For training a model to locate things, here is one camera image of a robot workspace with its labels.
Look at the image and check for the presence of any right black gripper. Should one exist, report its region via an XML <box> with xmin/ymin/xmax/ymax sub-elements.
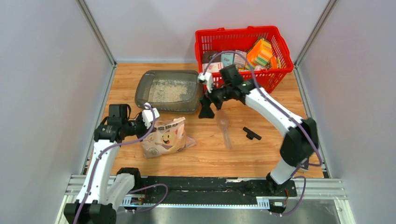
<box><xmin>199</xmin><ymin>80</ymin><xmax>233</xmax><ymax>119</ymax></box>

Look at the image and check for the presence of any clear plastic scoop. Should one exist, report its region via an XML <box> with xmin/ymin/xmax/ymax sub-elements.
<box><xmin>216</xmin><ymin>110</ymin><xmax>232</xmax><ymax>149</ymax></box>

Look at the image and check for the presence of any pink cat litter bag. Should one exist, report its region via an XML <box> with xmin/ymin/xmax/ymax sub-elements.
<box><xmin>141</xmin><ymin>117</ymin><xmax>197</xmax><ymax>158</ymax></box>

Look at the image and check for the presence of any black bag clip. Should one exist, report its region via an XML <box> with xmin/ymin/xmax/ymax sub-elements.
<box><xmin>242</xmin><ymin>127</ymin><xmax>262</xmax><ymax>140</ymax></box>

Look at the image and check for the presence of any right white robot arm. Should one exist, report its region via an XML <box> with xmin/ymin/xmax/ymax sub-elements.
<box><xmin>198</xmin><ymin>65</ymin><xmax>318</xmax><ymax>196</ymax></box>

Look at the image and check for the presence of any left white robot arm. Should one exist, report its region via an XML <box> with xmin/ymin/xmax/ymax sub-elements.
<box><xmin>63</xmin><ymin>103</ymin><xmax>160</xmax><ymax>224</ymax></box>

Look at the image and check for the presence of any grey litter box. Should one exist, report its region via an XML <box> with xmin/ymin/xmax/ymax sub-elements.
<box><xmin>134</xmin><ymin>70</ymin><xmax>203</xmax><ymax>113</ymax></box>

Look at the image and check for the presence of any pink white small box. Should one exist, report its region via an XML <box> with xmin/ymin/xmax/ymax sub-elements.
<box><xmin>202</xmin><ymin>62</ymin><xmax>224</xmax><ymax>73</ymax></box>

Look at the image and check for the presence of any teal small box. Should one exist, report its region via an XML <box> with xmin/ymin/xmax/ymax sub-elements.
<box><xmin>221</xmin><ymin>52</ymin><xmax>234</xmax><ymax>67</ymax></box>

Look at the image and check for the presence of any grey small box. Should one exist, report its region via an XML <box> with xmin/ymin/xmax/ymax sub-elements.
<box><xmin>233</xmin><ymin>50</ymin><xmax>247</xmax><ymax>68</ymax></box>

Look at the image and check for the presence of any red plastic basket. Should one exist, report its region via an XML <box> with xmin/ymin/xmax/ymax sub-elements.
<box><xmin>195</xmin><ymin>26</ymin><xmax>294</xmax><ymax>93</ymax></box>

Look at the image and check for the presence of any orange sponge pack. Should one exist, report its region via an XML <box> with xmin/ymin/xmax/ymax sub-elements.
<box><xmin>246</xmin><ymin>38</ymin><xmax>277</xmax><ymax>69</ymax></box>

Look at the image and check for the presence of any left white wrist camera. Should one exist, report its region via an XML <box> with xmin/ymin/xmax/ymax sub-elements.
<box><xmin>141</xmin><ymin>102</ymin><xmax>160</xmax><ymax>129</ymax></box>

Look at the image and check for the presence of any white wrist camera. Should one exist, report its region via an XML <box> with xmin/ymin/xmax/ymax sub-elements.
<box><xmin>141</xmin><ymin>102</ymin><xmax>160</xmax><ymax>129</ymax></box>
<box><xmin>198</xmin><ymin>72</ymin><xmax>214</xmax><ymax>93</ymax></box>

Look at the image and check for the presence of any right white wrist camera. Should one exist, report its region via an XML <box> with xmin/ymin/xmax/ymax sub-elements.
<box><xmin>198</xmin><ymin>72</ymin><xmax>214</xmax><ymax>93</ymax></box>

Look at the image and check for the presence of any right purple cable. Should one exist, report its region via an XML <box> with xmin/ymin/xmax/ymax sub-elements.
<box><xmin>202</xmin><ymin>50</ymin><xmax>323</xmax><ymax>217</ymax></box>

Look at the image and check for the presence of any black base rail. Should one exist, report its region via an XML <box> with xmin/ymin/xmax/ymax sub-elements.
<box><xmin>123</xmin><ymin>175</ymin><xmax>297</xmax><ymax>207</ymax></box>

